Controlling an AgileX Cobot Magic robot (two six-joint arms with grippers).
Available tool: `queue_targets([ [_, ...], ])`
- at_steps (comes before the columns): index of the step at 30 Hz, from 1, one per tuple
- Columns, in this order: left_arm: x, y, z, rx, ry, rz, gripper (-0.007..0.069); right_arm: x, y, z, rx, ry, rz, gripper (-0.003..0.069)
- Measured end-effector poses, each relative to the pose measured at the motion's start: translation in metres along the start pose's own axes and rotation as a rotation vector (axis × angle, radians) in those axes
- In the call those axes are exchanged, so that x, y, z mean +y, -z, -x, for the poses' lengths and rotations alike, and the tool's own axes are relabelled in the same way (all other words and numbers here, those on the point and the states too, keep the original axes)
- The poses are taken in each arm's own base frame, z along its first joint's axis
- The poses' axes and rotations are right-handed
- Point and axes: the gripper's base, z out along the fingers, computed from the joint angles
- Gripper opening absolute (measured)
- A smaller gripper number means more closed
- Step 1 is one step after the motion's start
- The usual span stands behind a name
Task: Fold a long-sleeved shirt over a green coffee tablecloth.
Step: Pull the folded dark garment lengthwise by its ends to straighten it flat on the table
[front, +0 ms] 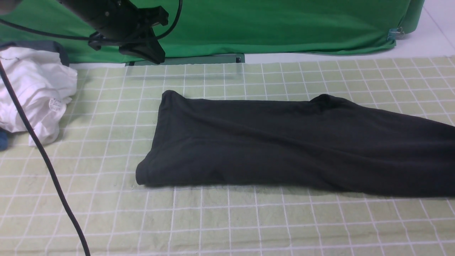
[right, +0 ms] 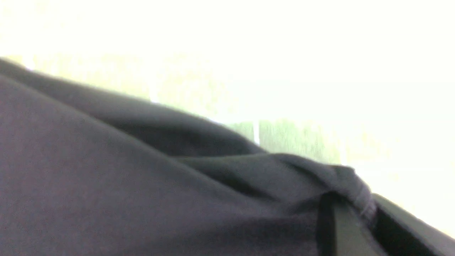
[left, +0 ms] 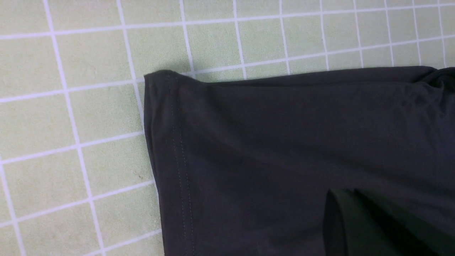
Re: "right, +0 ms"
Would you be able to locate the dark gray long-sleeve shirt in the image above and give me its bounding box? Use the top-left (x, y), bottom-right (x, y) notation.
top-left (1, 60), bottom-right (377, 256)

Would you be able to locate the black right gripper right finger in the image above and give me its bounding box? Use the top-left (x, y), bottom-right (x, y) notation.
top-left (373, 193), bottom-right (455, 256)

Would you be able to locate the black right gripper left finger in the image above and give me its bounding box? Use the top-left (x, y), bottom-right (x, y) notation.
top-left (317, 192), bottom-right (387, 256)

